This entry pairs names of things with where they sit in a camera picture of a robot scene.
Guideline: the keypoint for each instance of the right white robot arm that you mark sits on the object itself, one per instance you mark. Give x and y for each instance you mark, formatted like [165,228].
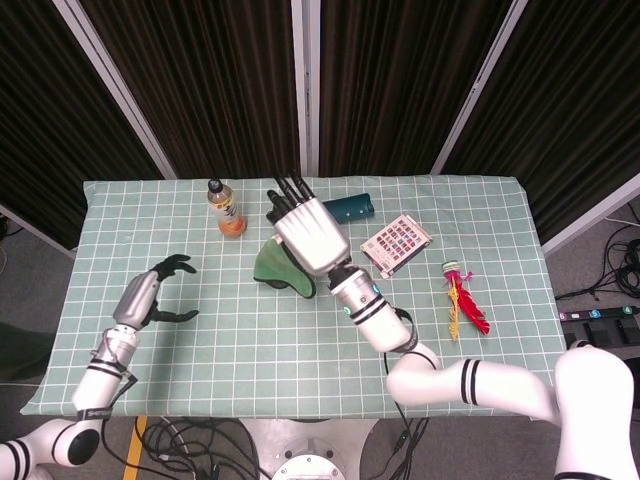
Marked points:
[380,320]

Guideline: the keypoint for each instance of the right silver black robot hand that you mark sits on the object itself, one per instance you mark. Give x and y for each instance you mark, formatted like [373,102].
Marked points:
[312,235]

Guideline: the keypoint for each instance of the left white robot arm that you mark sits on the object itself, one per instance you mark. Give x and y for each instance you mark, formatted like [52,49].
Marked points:
[97,385]

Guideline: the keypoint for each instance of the teal cylindrical tube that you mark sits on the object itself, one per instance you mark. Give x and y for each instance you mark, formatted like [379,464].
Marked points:
[352,207]

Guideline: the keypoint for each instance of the orange tea plastic bottle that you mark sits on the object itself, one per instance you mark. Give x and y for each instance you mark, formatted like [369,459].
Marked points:
[227,212]

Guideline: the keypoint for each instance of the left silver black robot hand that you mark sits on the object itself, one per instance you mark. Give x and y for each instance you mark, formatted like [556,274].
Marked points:
[135,300]

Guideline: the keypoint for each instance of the red yellow feather shuttlecock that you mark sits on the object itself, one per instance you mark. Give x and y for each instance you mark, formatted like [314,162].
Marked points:
[467,305]

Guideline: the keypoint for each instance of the green checked tablecloth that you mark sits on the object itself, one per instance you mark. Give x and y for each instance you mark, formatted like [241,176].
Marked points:
[225,350]

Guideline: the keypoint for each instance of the white printed card box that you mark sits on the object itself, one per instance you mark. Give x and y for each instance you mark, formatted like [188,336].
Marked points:
[397,242]

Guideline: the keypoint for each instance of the green cloth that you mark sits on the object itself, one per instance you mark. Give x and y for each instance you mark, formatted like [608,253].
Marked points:
[275,267]

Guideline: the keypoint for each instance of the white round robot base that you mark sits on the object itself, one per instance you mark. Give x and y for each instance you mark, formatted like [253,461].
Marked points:
[310,450]

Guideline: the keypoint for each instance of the yellow floor tape strip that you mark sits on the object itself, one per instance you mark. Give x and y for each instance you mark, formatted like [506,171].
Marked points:
[134,450]

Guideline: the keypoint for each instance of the dark curtain partition panel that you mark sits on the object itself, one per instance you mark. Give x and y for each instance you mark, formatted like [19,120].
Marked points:
[60,125]
[575,110]
[400,85]
[210,90]

